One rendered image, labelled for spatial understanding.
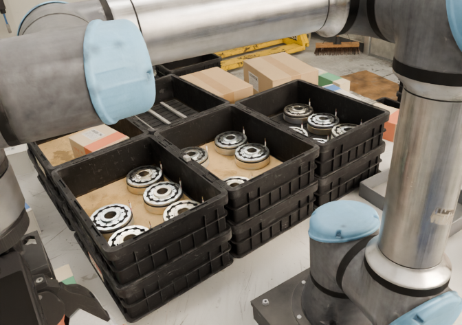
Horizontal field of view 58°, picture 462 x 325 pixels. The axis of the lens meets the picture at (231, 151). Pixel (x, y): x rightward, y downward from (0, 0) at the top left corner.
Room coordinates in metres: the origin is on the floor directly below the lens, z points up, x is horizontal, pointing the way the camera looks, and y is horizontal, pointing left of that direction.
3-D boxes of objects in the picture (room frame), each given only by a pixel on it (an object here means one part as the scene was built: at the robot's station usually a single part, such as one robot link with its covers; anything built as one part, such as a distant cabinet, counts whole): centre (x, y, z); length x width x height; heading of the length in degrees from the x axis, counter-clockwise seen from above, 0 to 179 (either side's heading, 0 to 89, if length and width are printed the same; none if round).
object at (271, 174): (1.02, -0.01, 0.92); 0.40 x 0.30 x 0.02; 34
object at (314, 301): (0.55, -0.19, 0.85); 0.15 x 0.15 x 0.10
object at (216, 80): (1.66, 0.06, 0.78); 0.30 x 0.22 x 0.16; 28
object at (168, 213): (0.80, 0.13, 0.86); 0.10 x 0.10 x 0.01
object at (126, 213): (0.81, 0.31, 0.86); 0.10 x 0.10 x 0.01
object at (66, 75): (0.32, 0.12, 1.39); 0.11 x 0.11 x 0.08; 22
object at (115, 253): (0.85, 0.24, 0.92); 0.40 x 0.30 x 0.02; 34
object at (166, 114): (1.35, 0.22, 0.87); 0.40 x 0.30 x 0.11; 34
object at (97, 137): (1.15, 0.41, 0.87); 0.16 x 0.12 x 0.07; 44
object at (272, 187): (1.02, -0.01, 0.87); 0.40 x 0.30 x 0.11; 34
